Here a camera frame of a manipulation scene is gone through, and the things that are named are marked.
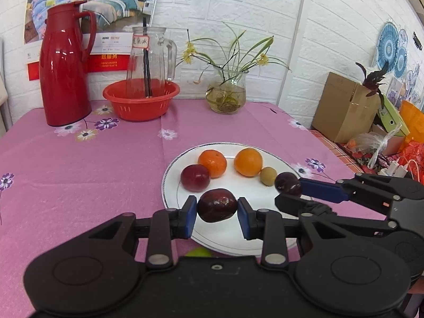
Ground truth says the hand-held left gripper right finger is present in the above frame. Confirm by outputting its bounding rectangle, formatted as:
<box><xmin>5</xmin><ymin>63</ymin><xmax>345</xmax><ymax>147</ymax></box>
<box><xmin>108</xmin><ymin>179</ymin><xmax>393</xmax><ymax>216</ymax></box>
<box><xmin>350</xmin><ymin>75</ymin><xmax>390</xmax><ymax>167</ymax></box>
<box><xmin>237</xmin><ymin>197</ymin><xmax>335</xmax><ymax>269</ymax></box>

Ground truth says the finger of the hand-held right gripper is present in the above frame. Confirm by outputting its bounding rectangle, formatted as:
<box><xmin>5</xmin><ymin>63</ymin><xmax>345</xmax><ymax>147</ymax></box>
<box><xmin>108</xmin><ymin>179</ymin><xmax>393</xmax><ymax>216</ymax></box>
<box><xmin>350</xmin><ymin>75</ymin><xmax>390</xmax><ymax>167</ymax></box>
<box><xmin>300</xmin><ymin>172</ymin><xmax>424</xmax><ymax>217</ymax></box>
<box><xmin>275</xmin><ymin>195</ymin><xmax>398</xmax><ymax>236</ymax></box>

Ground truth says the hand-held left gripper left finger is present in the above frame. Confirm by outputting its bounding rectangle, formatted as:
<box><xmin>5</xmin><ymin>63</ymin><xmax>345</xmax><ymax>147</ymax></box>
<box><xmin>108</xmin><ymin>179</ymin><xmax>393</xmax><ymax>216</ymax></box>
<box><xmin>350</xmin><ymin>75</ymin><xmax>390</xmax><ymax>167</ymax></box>
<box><xmin>88</xmin><ymin>195</ymin><xmax>198</xmax><ymax>270</ymax></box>

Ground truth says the dark purple plum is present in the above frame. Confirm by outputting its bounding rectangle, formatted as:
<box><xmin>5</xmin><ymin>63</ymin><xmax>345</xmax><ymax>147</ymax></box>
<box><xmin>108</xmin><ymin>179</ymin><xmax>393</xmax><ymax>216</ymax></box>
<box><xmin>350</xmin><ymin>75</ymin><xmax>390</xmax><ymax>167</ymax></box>
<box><xmin>274</xmin><ymin>172</ymin><xmax>303</xmax><ymax>197</ymax></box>

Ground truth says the dark red apple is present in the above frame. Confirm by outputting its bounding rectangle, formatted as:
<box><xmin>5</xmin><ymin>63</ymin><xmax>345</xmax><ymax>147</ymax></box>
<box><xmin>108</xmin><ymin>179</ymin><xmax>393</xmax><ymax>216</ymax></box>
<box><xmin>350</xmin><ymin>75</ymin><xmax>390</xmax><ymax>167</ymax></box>
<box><xmin>197</xmin><ymin>188</ymin><xmax>238</xmax><ymax>223</ymax></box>

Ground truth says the white plate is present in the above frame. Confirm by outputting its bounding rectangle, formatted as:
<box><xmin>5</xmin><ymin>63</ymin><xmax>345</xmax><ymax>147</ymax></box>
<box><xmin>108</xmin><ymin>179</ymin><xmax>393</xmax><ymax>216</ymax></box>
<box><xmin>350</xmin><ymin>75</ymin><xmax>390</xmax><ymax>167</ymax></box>
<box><xmin>162</xmin><ymin>142</ymin><xmax>313</xmax><ymax>256</ymax></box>

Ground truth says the small brown kiwi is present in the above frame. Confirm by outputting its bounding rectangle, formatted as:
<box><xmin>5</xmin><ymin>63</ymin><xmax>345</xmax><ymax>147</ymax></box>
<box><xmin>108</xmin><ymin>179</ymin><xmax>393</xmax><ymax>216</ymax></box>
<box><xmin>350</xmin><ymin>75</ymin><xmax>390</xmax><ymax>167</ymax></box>
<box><xmin>260</xmin><ymin>167</ymin><xmax>277</xmax><ymax>186</ymax></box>

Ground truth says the orange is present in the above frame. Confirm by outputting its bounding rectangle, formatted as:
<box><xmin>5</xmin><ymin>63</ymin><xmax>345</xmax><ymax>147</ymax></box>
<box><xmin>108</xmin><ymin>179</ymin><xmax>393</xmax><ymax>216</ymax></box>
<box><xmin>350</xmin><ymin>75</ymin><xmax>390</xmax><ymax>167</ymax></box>
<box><xmin>234</xmin><ymin>148</ymin><xmax>263</xmax><ymax>177</ymax></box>

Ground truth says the tangerine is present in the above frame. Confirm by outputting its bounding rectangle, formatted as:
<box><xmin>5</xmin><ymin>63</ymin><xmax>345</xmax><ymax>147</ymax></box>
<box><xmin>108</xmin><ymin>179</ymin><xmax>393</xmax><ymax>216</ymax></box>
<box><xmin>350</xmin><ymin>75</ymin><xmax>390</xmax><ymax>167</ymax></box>
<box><xmin>198</xmin><ymin>150</ymin><xmax>228</xmax><ymax>178</ymax></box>

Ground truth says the green apple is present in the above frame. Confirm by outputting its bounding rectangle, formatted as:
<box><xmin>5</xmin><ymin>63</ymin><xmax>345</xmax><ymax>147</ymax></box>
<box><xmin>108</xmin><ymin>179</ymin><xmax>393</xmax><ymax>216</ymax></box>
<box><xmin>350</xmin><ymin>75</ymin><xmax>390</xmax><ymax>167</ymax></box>
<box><xmin>185</xmin><ymin>247</ymin><xmax>213</xmax><ymax>258</ymax></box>

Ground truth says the red plaid cloth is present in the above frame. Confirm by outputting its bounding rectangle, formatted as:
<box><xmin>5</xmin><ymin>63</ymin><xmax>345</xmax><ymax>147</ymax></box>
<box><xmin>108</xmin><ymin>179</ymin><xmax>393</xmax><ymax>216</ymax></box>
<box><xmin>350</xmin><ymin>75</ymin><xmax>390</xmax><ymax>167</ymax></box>
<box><xmin>310</xmin><ymin>129</ymin><xmax>381</xmax><ymax>174</ymax></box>

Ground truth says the clear plastic bag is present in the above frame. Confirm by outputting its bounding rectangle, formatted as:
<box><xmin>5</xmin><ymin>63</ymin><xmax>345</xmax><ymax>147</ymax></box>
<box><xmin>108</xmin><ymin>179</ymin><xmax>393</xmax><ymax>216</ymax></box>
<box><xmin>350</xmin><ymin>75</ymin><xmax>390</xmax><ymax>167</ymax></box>
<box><xmin>346</xmin><ymin>126</ymin><xmax>403</xmax><ymax>169</ymax></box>

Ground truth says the white power strip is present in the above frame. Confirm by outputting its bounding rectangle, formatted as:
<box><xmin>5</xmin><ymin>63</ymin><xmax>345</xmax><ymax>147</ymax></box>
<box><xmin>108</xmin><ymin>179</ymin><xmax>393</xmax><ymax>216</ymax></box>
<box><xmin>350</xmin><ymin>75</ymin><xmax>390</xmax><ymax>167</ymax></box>
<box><xmin>378</xmin><ymin>161</ymin><xmax>409</xmax><ymax>178</ymax></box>

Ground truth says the cardboard box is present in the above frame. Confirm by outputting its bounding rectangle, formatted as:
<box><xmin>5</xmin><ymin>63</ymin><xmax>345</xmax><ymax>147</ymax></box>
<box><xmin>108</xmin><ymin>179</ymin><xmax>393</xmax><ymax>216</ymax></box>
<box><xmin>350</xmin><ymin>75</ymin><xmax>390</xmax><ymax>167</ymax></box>
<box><xmin>312</xmin><ymin>72</ymin><xmax>381</xmax><ymax>144</ymax></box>

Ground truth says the red patterned bag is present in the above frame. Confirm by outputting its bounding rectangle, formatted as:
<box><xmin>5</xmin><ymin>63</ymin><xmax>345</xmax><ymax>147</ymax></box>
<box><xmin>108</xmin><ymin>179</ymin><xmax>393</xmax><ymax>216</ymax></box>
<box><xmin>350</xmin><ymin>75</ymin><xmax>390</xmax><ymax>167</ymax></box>
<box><xmin>402</xmin><ymin>141</ymin><xmax>424</xmax><ymax>183</ymax></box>

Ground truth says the green box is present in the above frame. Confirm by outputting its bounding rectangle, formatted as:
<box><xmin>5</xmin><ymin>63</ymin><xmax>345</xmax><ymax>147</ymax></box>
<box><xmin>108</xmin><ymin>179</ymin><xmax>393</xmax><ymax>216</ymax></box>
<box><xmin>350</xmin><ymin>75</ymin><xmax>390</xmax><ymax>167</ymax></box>
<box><xmin>378</xmin><ymin>96</ymin><xmax>410</xmax><ymax>137</ymax></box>

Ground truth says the pink floral tablecloth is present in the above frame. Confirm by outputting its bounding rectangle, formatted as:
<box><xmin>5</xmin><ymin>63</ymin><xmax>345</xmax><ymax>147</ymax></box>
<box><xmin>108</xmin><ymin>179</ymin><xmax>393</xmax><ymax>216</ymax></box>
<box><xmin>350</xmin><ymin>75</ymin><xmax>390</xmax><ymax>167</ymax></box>
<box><xmin>0</xmin><ymin>99</ymin><xmax>398</xmax><ymax>318</ymax></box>

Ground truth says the orange bag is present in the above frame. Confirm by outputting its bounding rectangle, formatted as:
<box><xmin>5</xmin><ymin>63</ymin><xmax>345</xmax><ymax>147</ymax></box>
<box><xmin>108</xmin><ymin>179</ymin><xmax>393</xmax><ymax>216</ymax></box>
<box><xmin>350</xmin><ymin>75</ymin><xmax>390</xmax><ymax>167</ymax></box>
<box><xmin>399</xmin><ymin>100</ymin><xmax>424</xmax><ymax>146</ymax></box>

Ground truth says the purple leaf plant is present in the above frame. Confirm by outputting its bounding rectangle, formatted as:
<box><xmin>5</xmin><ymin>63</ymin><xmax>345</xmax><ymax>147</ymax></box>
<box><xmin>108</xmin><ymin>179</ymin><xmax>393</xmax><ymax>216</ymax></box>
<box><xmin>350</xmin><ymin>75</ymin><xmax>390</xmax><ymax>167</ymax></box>
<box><xmin>355</xmin><ymin>61</ymin><xmax>389</xmax><ymax>110</ymax></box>

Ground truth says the red plastic basket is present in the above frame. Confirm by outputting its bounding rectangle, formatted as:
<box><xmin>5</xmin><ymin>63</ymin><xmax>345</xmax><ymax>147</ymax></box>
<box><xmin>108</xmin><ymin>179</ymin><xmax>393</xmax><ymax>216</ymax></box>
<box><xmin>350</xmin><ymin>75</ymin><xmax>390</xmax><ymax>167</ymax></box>
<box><xmin>103</xmin><ymin>80</ymin><xmax>180</xmax><ymax>121</ymax></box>

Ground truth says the medium blue decorative plate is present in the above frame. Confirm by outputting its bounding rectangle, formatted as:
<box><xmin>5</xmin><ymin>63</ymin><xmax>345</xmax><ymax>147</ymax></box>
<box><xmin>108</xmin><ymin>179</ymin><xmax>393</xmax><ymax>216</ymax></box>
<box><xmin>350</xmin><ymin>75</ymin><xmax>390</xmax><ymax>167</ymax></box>
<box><xmin>394</xmin><ymin>46</ymin><xmax>408</xmax><ymax>78</ymax></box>

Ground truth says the glass pitcher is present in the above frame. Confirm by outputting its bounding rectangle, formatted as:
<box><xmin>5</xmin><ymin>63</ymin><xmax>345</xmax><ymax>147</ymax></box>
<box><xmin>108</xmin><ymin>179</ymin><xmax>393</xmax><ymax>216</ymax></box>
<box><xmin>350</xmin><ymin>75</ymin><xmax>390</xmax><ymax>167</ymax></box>
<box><xmin>126</xmin><ymin>26</ymin><xmax>178</xmax><ymax>98</ymax></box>

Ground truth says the black straw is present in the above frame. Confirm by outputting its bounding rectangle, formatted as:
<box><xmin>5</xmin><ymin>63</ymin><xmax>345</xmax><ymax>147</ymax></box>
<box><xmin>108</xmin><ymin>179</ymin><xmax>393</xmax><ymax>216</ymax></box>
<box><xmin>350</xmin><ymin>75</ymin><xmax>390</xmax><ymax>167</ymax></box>
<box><xmin>142</xmin><ymin>18</ymin><xmax>153</xmax><ymax>98</ymax></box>

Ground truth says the large blue decorative plate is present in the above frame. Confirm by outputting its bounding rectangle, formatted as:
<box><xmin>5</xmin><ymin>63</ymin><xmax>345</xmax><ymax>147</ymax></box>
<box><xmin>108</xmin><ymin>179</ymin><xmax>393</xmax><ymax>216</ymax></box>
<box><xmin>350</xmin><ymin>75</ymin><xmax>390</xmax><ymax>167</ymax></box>
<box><xmin>377</xmin><ymin>22</ymin><xmax>400</xmax><ymax>70</ymax></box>

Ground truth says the glass vase with plant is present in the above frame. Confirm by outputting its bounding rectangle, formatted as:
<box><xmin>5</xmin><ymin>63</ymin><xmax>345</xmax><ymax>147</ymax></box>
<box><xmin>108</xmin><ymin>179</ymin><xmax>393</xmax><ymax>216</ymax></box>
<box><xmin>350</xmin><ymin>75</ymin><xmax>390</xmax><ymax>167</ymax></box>
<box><xmin>175</xmin><ymin>23</ymin><xmax>292</xmax><ymax>113</ymax></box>

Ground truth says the red thermos jug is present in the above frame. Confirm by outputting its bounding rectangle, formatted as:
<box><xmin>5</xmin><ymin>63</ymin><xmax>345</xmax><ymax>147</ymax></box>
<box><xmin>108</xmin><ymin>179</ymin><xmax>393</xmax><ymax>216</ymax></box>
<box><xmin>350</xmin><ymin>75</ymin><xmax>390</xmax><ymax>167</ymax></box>
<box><xmin>39</xmin><ymin>1</ymin><xmax>97</xmax><ymax>127</ymax></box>

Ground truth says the white charger cable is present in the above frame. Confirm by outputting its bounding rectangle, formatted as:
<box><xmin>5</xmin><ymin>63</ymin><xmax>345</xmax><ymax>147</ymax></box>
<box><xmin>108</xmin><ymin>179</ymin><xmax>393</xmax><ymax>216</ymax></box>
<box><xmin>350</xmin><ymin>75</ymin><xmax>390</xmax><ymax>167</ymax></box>
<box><xmin>402</xmin><ymin>159</ymin><xmax>419</xmax><ymax>183</ymax></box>

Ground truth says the small wall picture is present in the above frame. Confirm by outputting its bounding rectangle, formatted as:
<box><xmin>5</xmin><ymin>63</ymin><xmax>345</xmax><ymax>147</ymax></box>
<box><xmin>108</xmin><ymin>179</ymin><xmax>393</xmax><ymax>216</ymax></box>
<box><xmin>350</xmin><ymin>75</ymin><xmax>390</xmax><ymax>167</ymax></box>
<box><xmin>386</xmin><ymin>77</ymin><xmax>405</xmax><ymax>107</ymax></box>

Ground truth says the wall poster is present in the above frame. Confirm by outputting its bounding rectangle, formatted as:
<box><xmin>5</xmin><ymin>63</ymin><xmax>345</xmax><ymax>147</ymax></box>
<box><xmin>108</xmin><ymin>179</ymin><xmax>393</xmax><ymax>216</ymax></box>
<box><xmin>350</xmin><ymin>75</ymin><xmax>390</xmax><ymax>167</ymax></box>
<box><xmin>24</xmin><ymin>0</ymin><xmax>164</xmax><ymax>82</ymax></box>

